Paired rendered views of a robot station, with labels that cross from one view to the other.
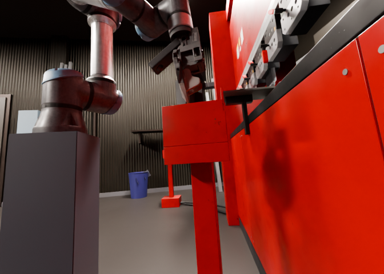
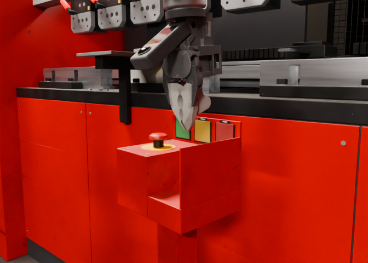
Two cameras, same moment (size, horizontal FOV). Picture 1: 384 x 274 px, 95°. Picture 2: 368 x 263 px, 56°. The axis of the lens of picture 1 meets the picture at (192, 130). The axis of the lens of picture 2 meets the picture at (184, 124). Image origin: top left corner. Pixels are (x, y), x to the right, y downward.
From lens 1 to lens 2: 0.59 m
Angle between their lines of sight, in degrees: 56
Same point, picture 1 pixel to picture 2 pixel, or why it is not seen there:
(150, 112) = not seen: outside the picture
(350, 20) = (360, 111)
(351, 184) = (322, 219)
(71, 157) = not seen: outside the picture
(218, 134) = (234, 182)
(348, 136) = (330, 187)
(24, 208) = not seen: outside the picture
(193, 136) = (213, 188)
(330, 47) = (334, 115)
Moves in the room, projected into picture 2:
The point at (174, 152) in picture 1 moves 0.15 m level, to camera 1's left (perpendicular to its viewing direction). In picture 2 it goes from (192, 215) to (131, 249)
